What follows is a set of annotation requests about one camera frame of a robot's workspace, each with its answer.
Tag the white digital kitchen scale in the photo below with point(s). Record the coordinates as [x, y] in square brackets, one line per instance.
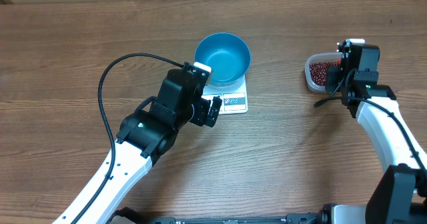
[234, 97]

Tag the red adzuki beans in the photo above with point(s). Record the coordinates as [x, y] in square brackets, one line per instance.
[319, 71]

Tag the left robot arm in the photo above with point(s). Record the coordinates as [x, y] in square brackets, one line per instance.
[143, 137]

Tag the clear plastic container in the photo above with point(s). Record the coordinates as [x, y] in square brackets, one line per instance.
[321, 57]

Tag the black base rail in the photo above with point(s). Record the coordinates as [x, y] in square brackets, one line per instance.
[233, 220]

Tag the blue bowl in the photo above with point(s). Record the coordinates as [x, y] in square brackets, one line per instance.
[228, 56]

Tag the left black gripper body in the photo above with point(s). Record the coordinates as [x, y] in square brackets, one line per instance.
[197, 114]

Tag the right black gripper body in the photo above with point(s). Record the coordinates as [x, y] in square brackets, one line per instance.
[334, 78]

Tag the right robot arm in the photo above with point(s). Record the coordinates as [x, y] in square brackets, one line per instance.
[375, 107]

